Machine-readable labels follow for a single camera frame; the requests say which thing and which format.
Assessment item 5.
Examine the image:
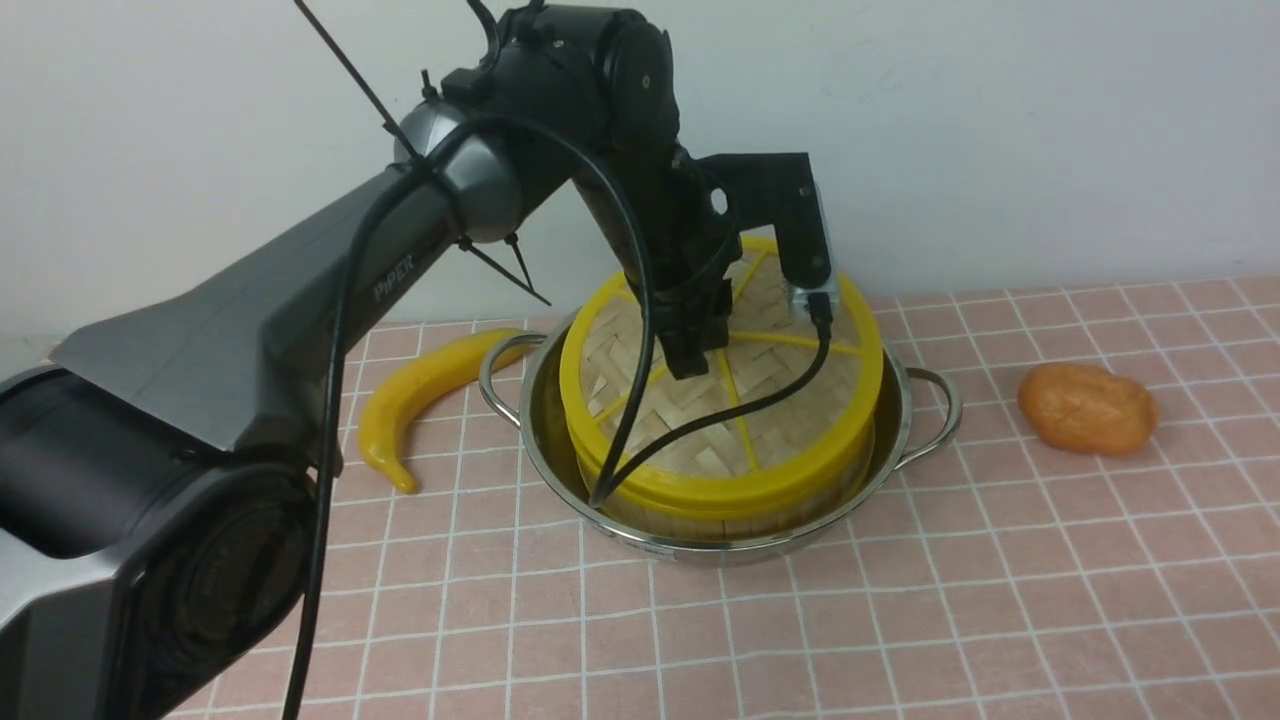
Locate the orange-brown potato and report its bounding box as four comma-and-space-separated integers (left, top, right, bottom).
1018, 363, 1158, 457

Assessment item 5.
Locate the pink checkered tablecloth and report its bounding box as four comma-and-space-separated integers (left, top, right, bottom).
300, 277, 1279, 719

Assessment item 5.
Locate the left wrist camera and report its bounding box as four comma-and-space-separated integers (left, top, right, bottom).
692, 152, 838, 314

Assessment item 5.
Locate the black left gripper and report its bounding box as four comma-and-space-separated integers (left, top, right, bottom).
599, 150, 742, 380

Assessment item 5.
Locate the yellow bamboo steamer lid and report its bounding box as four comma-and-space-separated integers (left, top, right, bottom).
559, 236, 887, 519

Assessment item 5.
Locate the yellow plastic banana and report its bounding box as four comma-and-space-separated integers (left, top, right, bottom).
357, 327, 524, 495

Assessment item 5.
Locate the yellow bamboo steamer basket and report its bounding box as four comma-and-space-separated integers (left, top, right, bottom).
602, 418, 876, 541

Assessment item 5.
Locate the stainless steel pot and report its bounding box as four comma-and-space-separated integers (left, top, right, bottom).
477, 320, 964, 568

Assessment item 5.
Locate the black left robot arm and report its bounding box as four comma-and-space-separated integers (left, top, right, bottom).
3, 1, 730, 719

